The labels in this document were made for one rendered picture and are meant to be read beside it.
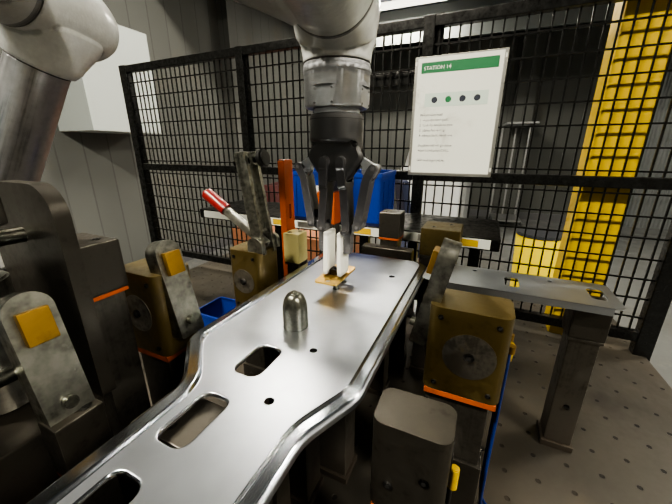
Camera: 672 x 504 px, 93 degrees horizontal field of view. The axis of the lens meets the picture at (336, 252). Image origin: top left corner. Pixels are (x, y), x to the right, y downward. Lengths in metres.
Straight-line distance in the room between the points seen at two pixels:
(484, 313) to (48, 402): 0.43
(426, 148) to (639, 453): 0.79
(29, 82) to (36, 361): 0.61
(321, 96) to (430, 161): 0.60
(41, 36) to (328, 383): 0.76
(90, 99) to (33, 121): 2.06
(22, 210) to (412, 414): 0.41
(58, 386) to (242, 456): 0.18
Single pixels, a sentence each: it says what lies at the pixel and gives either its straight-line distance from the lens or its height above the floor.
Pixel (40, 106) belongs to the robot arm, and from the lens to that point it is 0.90.
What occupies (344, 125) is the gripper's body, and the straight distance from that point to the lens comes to 0.44.
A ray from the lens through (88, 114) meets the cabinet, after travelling 2.95.
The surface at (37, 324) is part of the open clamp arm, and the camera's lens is 0.37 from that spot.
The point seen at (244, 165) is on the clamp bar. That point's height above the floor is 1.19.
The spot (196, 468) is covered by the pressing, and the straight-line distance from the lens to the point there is 0.29.
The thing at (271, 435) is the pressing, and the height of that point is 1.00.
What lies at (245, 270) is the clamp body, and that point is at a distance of 0.58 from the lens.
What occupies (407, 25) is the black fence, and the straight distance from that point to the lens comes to 1.06.
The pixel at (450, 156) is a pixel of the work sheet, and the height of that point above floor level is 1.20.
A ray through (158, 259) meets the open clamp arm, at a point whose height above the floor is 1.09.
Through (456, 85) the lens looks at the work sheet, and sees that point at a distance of 1.00.
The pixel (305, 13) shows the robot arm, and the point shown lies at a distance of 0.34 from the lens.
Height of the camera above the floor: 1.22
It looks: 18 degrees down
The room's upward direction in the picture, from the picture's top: straight up
